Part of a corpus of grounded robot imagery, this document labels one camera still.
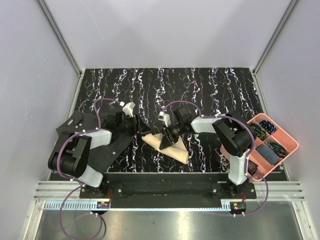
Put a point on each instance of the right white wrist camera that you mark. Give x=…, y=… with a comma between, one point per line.
x=165, y=118

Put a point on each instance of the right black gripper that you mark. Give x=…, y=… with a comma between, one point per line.
x=166, y=141

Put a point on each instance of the blue patterned sock roll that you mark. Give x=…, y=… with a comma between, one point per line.
x=268, y=126

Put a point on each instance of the beige cloth napkin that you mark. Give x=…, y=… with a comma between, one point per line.
x=177, y=151

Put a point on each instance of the pink divided tray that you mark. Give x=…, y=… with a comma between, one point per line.
x=280, y=136

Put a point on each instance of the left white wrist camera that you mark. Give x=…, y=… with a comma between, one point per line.
x=128, y=108

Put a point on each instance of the grey rolled sock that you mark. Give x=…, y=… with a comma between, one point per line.
x=270, y=156

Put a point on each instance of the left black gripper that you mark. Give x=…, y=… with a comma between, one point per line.
x=139, y=124

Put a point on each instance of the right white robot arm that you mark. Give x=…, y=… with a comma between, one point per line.
x=235, y=135

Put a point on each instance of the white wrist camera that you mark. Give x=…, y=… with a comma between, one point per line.
x=165, y=118
x=128, y=108

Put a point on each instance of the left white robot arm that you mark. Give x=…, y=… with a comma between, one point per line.
x=88, y=145

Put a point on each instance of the teal patterned sock roll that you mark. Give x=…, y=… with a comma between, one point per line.
x=278, y=149

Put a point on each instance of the slotted cable duct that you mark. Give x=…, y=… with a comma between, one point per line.
x=78, y=205

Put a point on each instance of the yellow patterned sock roll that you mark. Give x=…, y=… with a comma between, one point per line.
x=259, y=131

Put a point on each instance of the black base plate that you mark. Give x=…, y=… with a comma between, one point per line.
x=164, y=191

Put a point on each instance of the brown patterned sock roll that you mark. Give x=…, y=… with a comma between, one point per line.
x=252, y=168

